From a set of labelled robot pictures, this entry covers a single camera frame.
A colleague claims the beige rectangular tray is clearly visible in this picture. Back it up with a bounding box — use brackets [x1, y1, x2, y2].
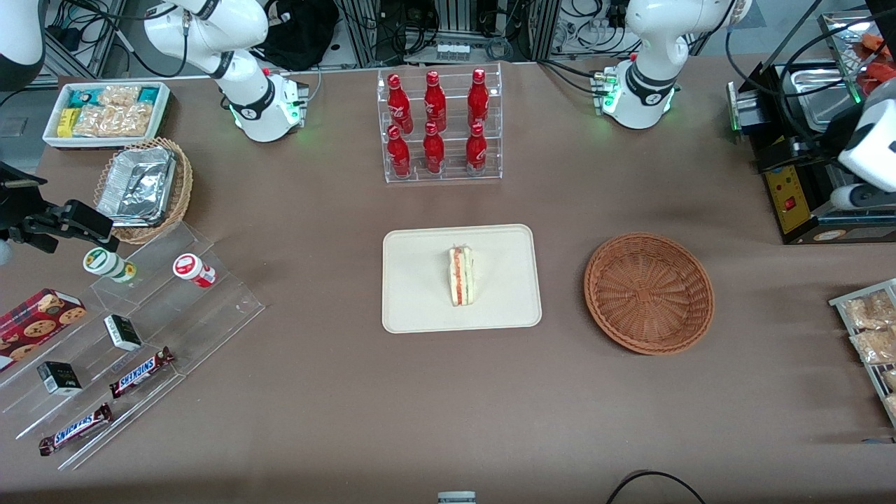
[381, 224, 543, 335]

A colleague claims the round brown wicker basket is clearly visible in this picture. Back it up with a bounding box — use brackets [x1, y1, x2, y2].
[584, 232, 715, 356]

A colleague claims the clear acrylic bottle rack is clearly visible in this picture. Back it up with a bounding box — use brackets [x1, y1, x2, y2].
[377, 63, 503, 184]

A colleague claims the steel pan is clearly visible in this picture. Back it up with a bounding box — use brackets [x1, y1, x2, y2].
[791, 66, 865, 132]

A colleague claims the clear acrylic stepped display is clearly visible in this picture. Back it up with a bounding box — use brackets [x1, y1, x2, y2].
[0, 223, 265, 471]

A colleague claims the green lid white cup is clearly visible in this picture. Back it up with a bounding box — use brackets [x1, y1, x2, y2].
[83, 247, 138, 284]

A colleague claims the black looped cable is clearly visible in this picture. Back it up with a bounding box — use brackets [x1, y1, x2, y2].
[605, 470, 706, 504]

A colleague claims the red cola bottle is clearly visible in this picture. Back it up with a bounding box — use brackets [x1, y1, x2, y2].
[387, 125, 412, 178]
[465, 122, 488, 176]
[423, 122, 445, 174]
[387, 73, 414, 134]
[468, 68, 490, 129]
[423, 70, 447, 132]

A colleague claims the triangular sandwich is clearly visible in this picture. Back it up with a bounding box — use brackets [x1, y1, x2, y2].
[448, 245, 475, 307]

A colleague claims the oval wicker basket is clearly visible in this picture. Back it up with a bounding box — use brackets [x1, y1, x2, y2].
[93, 137, 194, 245]

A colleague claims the Snickers chocolate bar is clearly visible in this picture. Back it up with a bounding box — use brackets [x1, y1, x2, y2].
[38, 402, 113, 457]
[109, 346, 176, 400]

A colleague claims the clear bag of crackers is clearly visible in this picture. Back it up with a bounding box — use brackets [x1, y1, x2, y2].
[98, 85, 142, 107]
[73, 104, 153, 138]

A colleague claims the black food warmer machine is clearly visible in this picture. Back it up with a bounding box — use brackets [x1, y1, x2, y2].
[727, 10, 896, 246]

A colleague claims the black bag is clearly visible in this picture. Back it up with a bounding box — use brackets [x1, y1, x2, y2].
[253, 0, 341, 71]

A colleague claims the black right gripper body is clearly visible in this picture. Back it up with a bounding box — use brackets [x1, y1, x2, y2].
[0, 162, 50, 242]

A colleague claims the red lid white cup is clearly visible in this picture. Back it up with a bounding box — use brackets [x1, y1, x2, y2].
[173, 253, 217, 288]

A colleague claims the aluminium foil tray stack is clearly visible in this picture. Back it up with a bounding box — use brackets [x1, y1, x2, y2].
[96, 147, 177, 228]

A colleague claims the white rectangular snack bin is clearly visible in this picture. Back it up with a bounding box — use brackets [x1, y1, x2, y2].
[42, 82, 172, 151]

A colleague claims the red cookie box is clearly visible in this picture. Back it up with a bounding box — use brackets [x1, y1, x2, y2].
[0, 288, 88, 372]

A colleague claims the small dark green box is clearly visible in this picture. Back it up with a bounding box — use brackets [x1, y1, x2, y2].
[104, 314, 143, 351]
[36, 361, 83, 396]

